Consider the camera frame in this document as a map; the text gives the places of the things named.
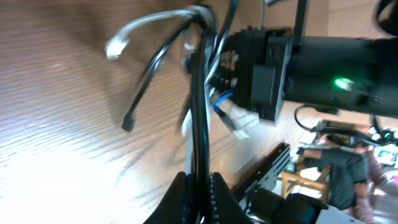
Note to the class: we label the seated person in background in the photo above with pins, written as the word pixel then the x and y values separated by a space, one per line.
pixel 359 185

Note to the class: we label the wooden chair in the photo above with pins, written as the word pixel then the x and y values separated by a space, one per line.
pixel 308 180

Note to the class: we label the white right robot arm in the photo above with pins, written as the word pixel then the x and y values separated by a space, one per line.
pixel 330 73

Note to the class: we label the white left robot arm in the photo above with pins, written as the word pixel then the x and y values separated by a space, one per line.
pixel 271 208

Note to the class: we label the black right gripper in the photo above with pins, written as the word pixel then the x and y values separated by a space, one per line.
pixel 252 67

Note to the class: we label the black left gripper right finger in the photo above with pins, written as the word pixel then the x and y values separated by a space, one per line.
pixel 223 207

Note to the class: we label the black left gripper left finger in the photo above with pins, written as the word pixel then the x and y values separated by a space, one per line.
pixel 178 204

